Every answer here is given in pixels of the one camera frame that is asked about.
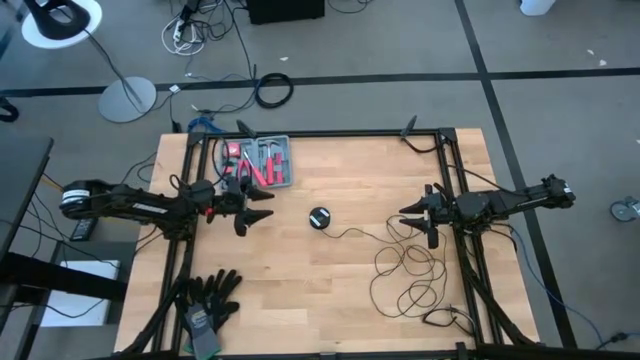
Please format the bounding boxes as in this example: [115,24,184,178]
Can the long blue floor cable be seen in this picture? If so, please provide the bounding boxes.
[508,223,630,351]

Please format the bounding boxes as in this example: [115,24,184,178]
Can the black work glove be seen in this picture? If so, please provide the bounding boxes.
[202,268,244,332]
[175,275,224,360]

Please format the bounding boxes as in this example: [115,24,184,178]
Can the black aluminium table frame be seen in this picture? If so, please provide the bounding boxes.
[117,127,544,360]

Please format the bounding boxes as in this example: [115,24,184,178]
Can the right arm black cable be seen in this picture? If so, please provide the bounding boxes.
[446,163,526,194]

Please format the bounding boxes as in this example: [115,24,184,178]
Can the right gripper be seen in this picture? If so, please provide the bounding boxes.
[398,183,457,250]

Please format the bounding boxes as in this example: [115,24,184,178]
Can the short black cable loop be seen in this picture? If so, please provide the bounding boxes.
[401,136,440,155]

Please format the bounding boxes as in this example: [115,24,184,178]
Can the white trash can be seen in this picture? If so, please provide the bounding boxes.
[519,0,558,17]

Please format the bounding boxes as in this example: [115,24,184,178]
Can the yellow cable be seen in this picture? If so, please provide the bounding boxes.
[41,173,67,194]

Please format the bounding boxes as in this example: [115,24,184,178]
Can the floor lamp with round base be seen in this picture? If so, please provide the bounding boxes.
[20,0,158,124]

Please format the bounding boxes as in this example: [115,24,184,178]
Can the red handled pliers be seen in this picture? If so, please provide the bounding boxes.
[236,151,269,188]

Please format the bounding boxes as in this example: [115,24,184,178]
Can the grey caster wheel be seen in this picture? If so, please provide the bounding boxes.
[609,196,640,223]

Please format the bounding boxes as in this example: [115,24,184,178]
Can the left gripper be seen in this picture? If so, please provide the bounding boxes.
[221,174,276,239]

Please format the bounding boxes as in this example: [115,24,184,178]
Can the black power adapter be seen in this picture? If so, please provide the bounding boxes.
[69,217,99,243]

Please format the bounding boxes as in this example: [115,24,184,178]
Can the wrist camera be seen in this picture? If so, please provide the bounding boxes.
[219,192,241,214]
[434,194,457,216]

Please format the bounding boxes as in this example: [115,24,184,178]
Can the dark desk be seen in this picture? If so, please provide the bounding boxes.
[0,133,55,261]

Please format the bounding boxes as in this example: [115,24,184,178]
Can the black frame clamp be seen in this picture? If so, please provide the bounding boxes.
[399,114,419,138]
[235,118,259,139]

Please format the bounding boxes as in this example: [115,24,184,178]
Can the coiled black floor cable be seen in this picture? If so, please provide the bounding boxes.
[254,71,295,110]

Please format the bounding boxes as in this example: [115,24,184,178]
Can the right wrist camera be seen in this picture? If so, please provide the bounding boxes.
[434,194,457,216]

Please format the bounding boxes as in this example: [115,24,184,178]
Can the black cabinet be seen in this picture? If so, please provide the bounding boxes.
[246,0,327,26]

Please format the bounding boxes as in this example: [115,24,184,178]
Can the black wire cable spool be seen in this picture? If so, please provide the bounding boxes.
[324,212,476,322]

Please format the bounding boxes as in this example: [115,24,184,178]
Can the grey plastic tool case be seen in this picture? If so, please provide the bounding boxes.
[214,133,294,191]

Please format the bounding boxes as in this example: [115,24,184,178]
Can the small black cable bundle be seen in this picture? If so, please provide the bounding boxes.
[420,301,475,340]

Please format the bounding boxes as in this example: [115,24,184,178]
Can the pink bit holder set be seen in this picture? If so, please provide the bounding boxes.
[259,139,280,185]

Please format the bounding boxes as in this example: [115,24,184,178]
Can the white box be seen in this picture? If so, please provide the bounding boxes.
[38,258,122,329]

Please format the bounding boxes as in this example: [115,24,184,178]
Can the black plastic cord spool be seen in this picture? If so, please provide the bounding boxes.
[308,205,332,231]

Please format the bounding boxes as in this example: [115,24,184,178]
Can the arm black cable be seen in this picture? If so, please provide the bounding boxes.
[446,163,526,194]
[168,138,235,195]

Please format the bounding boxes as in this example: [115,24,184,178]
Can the blue network cable bundle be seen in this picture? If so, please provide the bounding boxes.
[186,115,217,134]

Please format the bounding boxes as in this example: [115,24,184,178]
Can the red tape measure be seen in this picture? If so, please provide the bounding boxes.
[226,142,242,174]

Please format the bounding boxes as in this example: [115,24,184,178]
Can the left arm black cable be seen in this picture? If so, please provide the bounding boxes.
[168,138,235,195]

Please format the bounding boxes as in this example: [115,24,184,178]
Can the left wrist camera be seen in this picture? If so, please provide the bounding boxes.
[219,192,241,214]

